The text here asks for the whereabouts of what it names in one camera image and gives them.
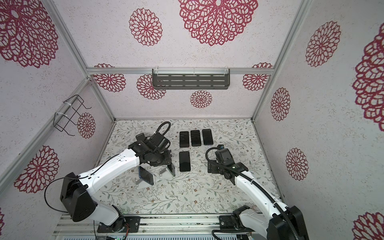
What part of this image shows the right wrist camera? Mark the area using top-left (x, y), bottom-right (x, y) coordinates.
top-left (215, 145), bottom-right (235, 166)

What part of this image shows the blue phone front stand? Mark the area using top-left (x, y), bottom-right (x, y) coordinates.
top-left (139, 167), bottom-right (154, 179)

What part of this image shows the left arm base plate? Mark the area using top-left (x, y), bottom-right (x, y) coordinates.
top-left (97, 216), bottom-right (141, 233)

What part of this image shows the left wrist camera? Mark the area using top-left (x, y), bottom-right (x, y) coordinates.
top-left (136, 133), bottom-right (170, 152)

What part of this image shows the grey slotted wall shelf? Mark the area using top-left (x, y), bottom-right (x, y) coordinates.
top-left (152, 69), bottom-right (231, 90)

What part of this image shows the black wire wall rack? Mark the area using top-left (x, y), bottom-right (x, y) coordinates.
top-left (53, 95), bottom-right (92, 137)

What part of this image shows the black phone purple edge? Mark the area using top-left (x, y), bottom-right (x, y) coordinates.
top-left (179, 131), bottom-right (190, 148)

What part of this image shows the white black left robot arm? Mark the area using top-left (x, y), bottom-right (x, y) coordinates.
top-left (60, 133), bottom-right (175, 232)

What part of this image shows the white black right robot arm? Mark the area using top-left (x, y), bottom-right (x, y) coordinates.
top-left (205, 145), bottom-right (309, 240)

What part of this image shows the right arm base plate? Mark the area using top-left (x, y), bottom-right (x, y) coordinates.
top-left (219, 215), bottom-right (239, 231)

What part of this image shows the white stand front left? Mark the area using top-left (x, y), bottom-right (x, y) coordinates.
top-left (136, 178), bottom-right (155, 189)

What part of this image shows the dark phone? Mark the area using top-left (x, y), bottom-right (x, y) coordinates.
top-left (179, 151), bottom-right (191, 172)

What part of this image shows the blue edged phone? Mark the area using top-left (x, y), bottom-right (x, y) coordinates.
top-left (202, 129), bottom-right (214, 146)

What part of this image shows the silver white stand right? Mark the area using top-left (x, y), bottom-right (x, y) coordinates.
top-left (159, 166), bottom-right (172, 179)

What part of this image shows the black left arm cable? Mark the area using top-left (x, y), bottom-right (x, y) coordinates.
top-left (43, 153), bottom-right (121, 214)

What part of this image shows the aluminium front rail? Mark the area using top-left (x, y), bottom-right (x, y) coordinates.
top-left (52, 214), bottom-right (231, 239)

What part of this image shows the green phone right stand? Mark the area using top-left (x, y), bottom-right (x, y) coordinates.
top-left (167, 163), bottom-right (176, 177)

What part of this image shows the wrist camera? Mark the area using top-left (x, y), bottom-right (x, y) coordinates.
top-left (215, 145), bottom-right (235, 166)
top-left (136, 133), bottom-right (170, 152)

